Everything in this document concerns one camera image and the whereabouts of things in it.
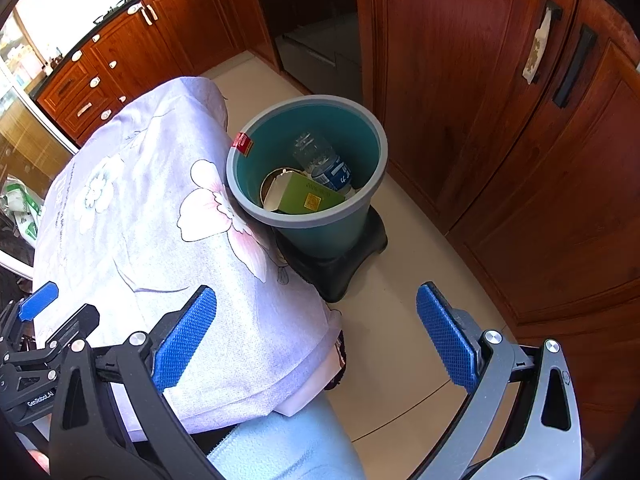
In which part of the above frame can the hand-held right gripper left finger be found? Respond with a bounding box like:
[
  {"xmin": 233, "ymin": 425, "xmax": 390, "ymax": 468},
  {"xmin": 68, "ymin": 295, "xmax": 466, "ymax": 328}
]
[{"xmin": 47, "ymin": 285, "xmax": 221, "ymax": 480}]

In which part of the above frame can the green and white carton box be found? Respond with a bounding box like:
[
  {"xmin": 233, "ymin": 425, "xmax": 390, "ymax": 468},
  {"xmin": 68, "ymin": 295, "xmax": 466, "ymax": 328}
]
[{"xmin": 262, "ymin": 172, "xmax": 347, "ymax": 215}]

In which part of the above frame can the built-in black oven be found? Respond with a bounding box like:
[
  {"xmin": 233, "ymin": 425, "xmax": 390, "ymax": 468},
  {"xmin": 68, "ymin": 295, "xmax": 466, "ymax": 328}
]
[{"xmin": 250, "ymin": 0, "xmax": 363, "ymax": 106}]

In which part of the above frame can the wooden drawer cabinet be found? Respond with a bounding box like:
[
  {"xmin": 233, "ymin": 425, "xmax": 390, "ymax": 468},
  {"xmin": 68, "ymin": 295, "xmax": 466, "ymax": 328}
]
[{"xmin": 37, "ymin": 0, "xmax": 281, "ymax": 143}]

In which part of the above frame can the wooden door cabinet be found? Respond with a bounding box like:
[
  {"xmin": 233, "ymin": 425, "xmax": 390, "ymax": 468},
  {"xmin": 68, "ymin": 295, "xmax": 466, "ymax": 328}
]
[{"xmin": 352, "ymin": 0, "xmax": 640, "ymax": 461}]

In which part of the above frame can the glass sliding door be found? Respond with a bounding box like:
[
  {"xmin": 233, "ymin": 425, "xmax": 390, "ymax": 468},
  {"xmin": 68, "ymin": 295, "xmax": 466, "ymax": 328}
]
[{"xmin": 0, "ymin": 7, "xmax": 83, "ymax": 181}]

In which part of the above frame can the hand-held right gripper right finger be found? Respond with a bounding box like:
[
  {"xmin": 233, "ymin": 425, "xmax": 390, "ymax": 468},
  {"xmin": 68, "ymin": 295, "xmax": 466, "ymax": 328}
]
[{"xmin": 410, "ymin": 282, "xmax": 583, "ymax": 480}]

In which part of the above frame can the purple floral tablecloth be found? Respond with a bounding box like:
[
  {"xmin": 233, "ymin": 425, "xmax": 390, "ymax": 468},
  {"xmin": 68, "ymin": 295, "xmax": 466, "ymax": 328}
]
[{"xmin": 31, "ymin": 76, "xmax": 341, "ymax": 433}]

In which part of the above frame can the white and green rice sack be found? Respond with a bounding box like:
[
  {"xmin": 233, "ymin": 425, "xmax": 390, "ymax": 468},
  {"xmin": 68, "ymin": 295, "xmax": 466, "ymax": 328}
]
[{"xmin": 0, "ymin": 175, "xmax": 43, "ymax": 251}]

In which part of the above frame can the black plastic stool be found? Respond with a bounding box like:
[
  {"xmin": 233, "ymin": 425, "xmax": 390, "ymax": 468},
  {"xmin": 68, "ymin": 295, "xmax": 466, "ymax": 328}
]
[{"xmin": 272, "ymin": 207, "xmax": 389, "ymax": 304}]

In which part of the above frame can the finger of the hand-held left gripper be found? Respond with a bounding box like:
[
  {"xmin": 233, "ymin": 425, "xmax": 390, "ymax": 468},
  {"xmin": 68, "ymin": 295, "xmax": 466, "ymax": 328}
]
[
  {"xmin": 27, "ymin": 304, "xmax": 101, "ymax": 361},
  {"xmin": 0, "ymin": 281, "xmax": 59, "ymax": 356}
]

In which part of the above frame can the teal trash bin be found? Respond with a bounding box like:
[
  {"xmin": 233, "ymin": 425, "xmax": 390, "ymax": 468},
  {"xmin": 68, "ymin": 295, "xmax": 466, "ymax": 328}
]
[{"xmin": 226, "ymin": 95, "xmax": 390, "ymax": 261}]

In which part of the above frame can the light blue clothing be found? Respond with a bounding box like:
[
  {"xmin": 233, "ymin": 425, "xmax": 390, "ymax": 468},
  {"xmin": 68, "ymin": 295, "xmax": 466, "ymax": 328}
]
[{"xmin": 206, "ymin": 395, "xmax": 366, "ymax": 480}]

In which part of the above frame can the white hanging towel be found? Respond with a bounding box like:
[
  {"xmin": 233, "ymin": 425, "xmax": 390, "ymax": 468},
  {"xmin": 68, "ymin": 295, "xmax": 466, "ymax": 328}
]
[{"xmin": 522, "ymin": 2, "xmax": 561, "ymax": 83}]

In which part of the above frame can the blue label water bottle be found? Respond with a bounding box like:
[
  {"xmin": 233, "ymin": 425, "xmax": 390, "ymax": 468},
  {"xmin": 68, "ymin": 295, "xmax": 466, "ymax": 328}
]
[{"xmin": 291, "ymin": 131, "xmax": 353, "ymax": 196}]

